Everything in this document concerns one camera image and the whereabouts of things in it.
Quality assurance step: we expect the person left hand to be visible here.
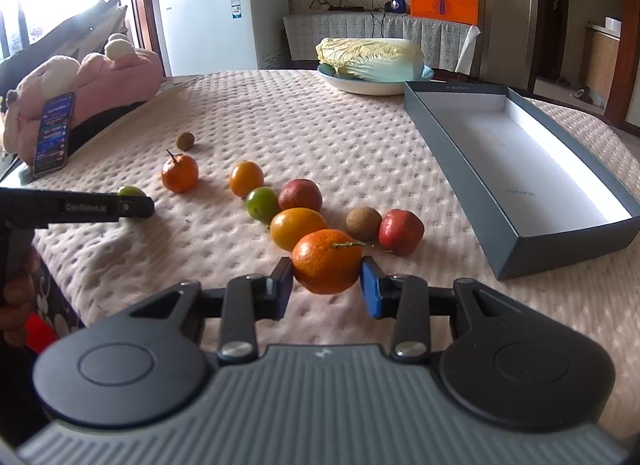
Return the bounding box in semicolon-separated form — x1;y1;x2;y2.
0;248;40;347

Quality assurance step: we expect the green lime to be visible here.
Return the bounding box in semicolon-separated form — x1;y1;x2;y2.
245;187;280;225

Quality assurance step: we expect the green fruit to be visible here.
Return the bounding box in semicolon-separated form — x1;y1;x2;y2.
117;186;146;198

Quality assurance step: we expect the pink plush toy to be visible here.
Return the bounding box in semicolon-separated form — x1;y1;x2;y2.
1;34;164;165

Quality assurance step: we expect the black chair back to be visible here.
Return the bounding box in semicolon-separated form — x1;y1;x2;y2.
1;0;127;97

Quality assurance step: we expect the white blue plate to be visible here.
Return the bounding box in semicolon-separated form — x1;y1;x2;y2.
317;63;435;97

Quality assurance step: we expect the yellow orange fruit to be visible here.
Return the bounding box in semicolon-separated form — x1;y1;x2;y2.
269;207;328;251

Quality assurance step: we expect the wooden kitchen cabinet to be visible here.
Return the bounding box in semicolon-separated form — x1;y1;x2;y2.
580;24;620;102

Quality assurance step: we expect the cabinet with lace cloth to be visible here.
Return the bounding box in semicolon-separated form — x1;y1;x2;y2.
283;11;480;75

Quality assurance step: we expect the small brown fruit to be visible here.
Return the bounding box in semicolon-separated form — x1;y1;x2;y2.
176;132;195;152

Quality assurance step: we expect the brown kiwi fruit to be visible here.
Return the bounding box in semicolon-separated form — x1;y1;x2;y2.
345;206;382;242

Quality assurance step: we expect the napa cabbage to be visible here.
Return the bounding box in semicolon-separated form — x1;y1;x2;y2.
316;37;427;83

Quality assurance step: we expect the small orange fruit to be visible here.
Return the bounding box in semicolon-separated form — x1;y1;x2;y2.
228;161;265;199

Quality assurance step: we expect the dark red apple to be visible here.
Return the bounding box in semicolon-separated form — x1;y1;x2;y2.
278;178;323;212

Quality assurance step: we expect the large orange with stem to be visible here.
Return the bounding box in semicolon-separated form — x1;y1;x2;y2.
291;229;364;295

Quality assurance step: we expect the smartphone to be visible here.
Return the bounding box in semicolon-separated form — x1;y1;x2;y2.
32;92;75;177

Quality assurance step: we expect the white chest freezer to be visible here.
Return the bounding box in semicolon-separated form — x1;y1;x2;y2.
158;0;290;76

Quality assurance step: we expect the tangerine with stem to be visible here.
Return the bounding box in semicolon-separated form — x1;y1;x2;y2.
160;151;200;193

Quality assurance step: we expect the grey cardboard box tray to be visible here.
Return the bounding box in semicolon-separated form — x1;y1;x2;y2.
405;82;639;281

